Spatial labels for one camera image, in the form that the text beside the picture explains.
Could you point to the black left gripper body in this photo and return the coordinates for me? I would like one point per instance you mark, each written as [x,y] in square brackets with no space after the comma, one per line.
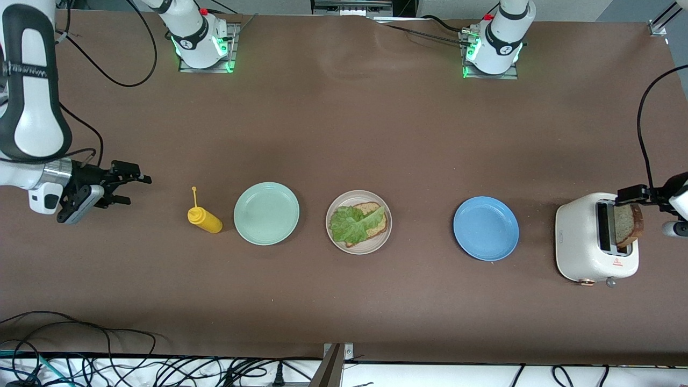
[659,194]

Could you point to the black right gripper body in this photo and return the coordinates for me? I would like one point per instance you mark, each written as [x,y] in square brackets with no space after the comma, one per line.
[86,174]

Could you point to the dark crust bread slice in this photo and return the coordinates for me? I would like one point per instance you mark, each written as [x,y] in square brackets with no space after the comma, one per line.
[626,226]

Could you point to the green lettuce leaf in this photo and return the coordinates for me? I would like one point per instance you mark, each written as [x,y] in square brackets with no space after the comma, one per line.
[352,226]

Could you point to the light crust bread slice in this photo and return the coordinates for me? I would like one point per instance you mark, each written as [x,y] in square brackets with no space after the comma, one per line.
[368,207]

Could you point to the mint green plate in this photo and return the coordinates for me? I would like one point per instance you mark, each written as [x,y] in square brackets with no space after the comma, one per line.
[266,214]

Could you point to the blue plate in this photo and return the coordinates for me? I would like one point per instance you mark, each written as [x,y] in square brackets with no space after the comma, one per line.
[486,228]

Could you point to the beige plate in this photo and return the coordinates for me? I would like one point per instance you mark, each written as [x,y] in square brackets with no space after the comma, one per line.
[338,201]

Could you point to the white toaster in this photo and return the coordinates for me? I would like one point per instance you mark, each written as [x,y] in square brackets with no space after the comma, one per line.
[578,242]

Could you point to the grey toaster lever knob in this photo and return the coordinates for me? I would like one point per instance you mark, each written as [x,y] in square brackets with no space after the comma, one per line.
[611,281]

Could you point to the yellow squeeze bottle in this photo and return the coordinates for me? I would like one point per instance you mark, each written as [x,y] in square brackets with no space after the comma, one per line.
[207,221]

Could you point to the black power plug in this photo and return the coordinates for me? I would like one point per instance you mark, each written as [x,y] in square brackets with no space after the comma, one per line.
[278,378]

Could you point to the grey metal box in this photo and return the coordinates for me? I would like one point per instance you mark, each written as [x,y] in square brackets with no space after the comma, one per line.
[349,6]

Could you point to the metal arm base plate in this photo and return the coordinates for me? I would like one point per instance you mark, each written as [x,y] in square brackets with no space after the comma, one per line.
[484,76]
[234,48]

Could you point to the aluminium frame profile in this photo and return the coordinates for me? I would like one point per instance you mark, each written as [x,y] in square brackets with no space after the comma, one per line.
[657,28]

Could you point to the metal table edge bracket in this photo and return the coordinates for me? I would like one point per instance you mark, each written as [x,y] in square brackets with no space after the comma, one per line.
[333,371]

